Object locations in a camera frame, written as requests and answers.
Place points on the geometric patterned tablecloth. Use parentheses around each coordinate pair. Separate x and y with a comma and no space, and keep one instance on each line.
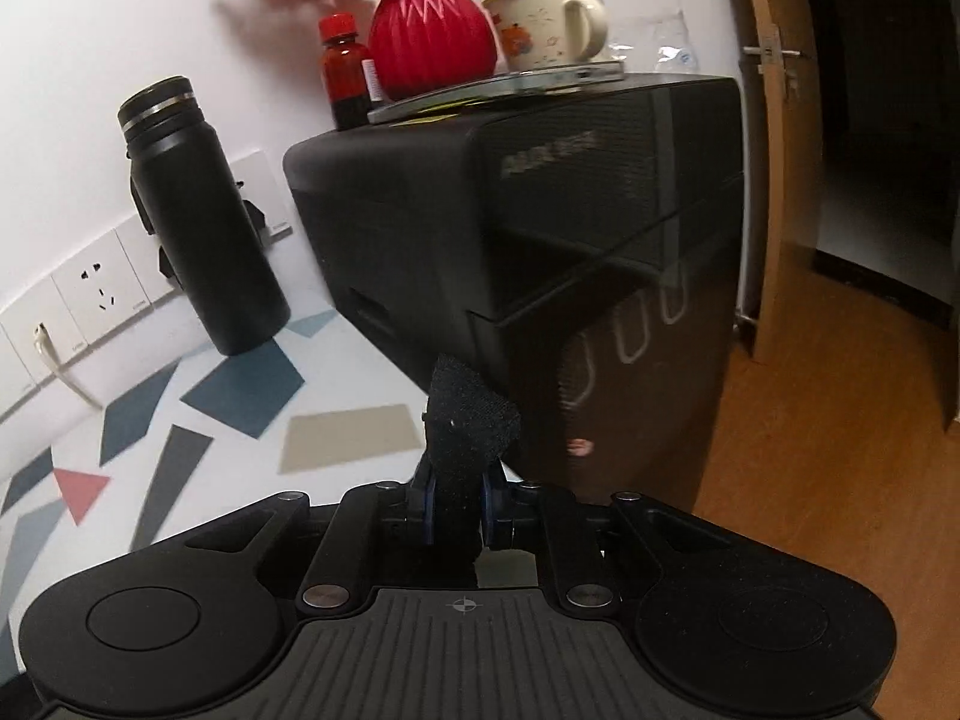
(225,465)

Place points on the black insulated bottle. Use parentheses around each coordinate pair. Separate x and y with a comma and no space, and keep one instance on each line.
(217,255)

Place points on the cream enamel mug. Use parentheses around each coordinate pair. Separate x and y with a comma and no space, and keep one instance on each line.
(536,26)

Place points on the red-capped dark bottle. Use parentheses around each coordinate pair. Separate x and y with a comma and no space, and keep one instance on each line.
(346,75)

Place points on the black power plug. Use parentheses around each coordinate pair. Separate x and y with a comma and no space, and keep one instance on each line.
(255,217)
(169,266)

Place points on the clear plastic bag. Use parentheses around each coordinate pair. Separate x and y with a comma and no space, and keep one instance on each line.
(667,45)

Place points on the white wall socket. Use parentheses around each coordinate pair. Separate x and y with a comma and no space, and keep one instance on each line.
(97,292)
(22,352)
(139,255)
(259,176)

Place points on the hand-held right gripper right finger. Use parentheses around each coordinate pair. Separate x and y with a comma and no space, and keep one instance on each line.
(488,516)

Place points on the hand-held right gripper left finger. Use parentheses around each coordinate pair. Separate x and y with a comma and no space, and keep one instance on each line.
(425,519)

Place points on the black computer tower case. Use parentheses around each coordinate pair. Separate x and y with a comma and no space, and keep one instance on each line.
(450,225)

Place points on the black foam piece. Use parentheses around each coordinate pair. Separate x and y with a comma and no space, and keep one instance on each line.
(465,420)

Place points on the wooden door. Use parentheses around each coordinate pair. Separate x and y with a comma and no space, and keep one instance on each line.
(780,202)

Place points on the red ribbed vase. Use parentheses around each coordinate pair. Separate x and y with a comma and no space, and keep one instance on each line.
(431,37)

